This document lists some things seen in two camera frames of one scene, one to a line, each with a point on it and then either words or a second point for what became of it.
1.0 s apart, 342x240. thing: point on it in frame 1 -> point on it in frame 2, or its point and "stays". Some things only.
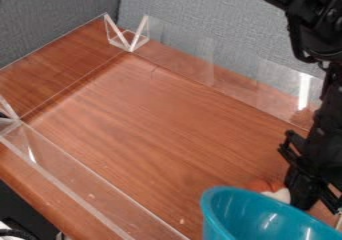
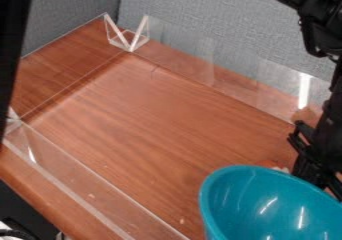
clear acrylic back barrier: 210,63 stays
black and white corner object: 23,220 stays
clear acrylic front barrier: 129,218 stays
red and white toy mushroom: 271,187 -> 279,165
